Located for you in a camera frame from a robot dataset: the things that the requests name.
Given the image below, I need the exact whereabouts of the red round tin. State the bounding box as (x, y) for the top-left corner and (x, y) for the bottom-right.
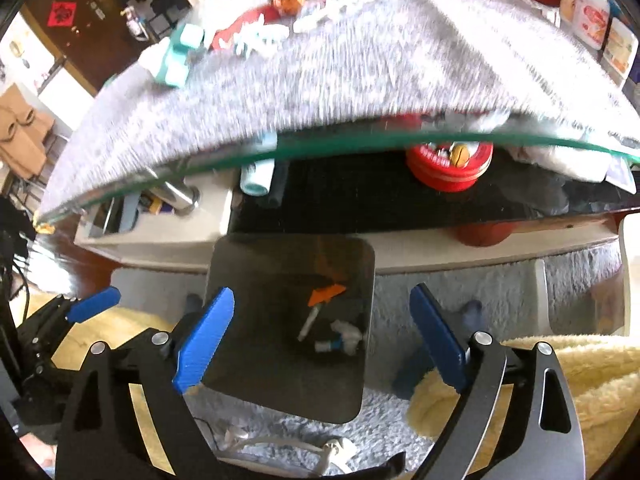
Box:
(406, 141), (495, 192)

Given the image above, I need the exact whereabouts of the teal tube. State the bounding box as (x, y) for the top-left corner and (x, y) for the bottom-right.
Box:
(240, 159), (276, 196)

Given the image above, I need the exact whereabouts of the white power strip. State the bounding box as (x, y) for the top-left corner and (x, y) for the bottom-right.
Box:
(320, 437), (357, 473)

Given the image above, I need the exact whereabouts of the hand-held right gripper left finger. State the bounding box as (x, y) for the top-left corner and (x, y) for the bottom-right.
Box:
(54, 287), (236, 480)

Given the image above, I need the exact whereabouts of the orange wrapper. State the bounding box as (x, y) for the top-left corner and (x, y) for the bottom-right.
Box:
(307, 284), (347, 307)

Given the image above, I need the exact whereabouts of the brown wooden door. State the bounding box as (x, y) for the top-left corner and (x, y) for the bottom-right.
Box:
(22, 0), (131, 96)

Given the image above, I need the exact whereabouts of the grey woven table mat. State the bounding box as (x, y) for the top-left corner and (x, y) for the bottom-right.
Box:
(37, 0), (640, 221)

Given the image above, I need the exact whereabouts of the white stick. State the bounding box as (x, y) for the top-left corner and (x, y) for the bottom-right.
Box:
(298, 307), (321, 342)

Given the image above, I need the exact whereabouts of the black square waste bin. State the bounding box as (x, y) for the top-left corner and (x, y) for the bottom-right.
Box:
(200, 234), (377, 423)

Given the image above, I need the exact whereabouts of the white bottle red label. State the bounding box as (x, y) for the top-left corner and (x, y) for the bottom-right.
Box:
(572, 0), (611, 51)

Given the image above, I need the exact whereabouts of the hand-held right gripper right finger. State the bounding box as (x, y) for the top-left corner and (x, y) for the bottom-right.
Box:
(409, 282), (586, 480)

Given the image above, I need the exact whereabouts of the white crumpled tissue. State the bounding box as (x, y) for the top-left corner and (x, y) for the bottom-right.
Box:
(332, 319), (363, 353)

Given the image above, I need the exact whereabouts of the beige coat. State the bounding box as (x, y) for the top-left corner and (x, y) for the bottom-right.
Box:
(0, 85), (56, 178)

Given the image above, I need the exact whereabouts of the small white bottle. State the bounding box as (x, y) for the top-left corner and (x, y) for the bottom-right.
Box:
(602, 17), (640, 81)

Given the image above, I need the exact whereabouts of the basketball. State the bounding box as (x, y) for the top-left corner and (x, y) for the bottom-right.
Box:
(454, 222), (516, 247)

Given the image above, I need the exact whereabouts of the red paper door decoration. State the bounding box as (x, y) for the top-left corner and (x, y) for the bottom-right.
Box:
(47, 1), (77, 31)

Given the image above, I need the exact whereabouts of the red snack packet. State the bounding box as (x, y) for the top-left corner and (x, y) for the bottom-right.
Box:
(210, 5), (281, 53)

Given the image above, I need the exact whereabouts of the teal and white box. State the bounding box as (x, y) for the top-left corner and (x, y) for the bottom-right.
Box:
(150, 24), (206, 88)

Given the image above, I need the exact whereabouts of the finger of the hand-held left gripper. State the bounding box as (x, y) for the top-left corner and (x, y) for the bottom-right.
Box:
(31, 286), (122, 346)

